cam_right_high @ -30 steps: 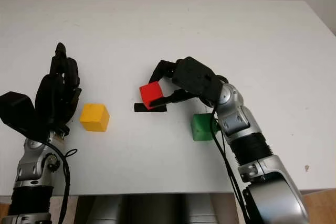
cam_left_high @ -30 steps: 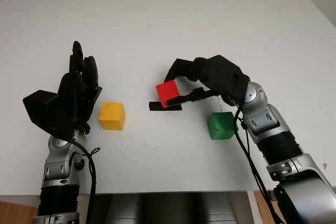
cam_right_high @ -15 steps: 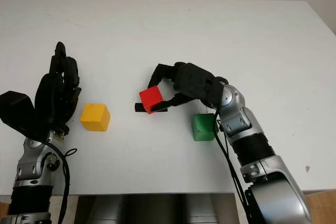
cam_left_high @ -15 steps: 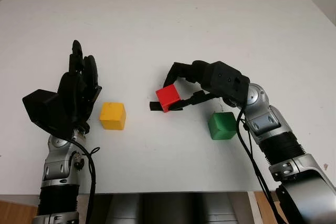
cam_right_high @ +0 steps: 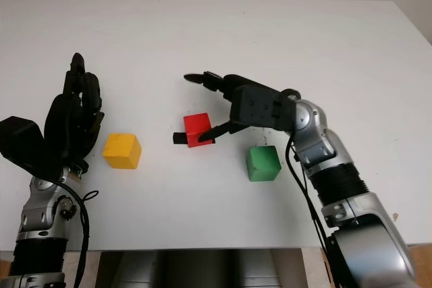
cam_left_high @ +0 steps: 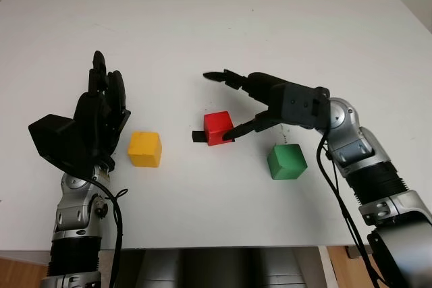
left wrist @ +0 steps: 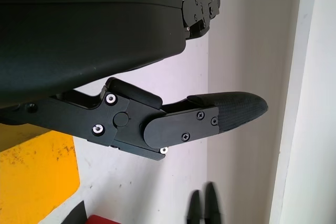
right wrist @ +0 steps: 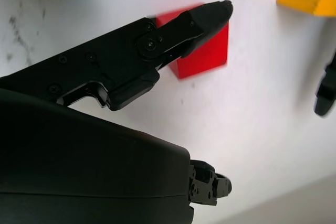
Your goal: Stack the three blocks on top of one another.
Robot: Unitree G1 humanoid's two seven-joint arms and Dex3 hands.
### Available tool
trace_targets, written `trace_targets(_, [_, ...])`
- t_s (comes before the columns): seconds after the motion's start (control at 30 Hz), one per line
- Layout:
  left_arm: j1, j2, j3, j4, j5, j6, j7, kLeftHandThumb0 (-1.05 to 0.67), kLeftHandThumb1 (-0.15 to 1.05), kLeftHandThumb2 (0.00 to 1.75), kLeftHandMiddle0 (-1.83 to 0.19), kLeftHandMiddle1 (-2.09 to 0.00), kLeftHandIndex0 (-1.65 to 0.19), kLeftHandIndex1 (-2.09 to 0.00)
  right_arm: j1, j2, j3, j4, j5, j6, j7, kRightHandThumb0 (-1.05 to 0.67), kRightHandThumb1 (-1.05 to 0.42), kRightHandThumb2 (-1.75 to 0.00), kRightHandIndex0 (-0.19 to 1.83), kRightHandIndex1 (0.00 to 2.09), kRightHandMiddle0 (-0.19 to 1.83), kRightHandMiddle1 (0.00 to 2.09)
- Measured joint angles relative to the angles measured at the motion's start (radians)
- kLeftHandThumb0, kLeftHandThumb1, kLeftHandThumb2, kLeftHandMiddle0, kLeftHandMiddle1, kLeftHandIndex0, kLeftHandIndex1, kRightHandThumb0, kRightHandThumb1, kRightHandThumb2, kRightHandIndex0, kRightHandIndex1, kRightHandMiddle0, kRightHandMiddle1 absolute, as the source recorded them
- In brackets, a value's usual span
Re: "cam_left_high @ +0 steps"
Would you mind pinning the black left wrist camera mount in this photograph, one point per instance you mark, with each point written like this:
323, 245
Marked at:
54, 136

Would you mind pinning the green wooden block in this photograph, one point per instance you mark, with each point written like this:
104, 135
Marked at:
285, 163

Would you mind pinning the grey floor box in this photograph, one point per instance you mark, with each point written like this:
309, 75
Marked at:
358, 253

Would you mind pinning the red wooden block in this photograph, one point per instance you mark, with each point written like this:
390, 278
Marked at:
217, 127

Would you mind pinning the dark grey robot torso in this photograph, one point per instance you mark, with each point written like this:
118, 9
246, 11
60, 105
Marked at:
216, 267

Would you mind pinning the black tape strip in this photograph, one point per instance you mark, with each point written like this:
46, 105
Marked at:
198, 136

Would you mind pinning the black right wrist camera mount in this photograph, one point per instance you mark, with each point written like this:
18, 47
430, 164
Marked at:
297, 102

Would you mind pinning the yellow wooden block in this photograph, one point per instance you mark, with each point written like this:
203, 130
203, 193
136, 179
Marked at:
145, 149

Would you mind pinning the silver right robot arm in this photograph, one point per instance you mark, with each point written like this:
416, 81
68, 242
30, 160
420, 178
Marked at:
371, 166

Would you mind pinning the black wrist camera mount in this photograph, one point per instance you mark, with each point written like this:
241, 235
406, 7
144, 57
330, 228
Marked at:
54, 136
297, 102

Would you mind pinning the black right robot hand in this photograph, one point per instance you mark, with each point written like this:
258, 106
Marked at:
261, 87

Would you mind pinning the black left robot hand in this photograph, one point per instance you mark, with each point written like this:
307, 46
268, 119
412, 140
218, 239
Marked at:
98, 119

